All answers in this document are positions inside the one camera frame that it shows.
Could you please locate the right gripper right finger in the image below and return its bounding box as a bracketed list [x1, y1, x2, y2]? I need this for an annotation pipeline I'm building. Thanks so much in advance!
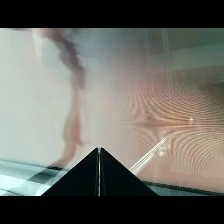
[99, 146, 159, 197]

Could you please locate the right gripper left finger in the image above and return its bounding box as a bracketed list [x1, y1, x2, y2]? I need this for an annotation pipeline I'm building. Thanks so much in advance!
[41, 146, 100, 197]

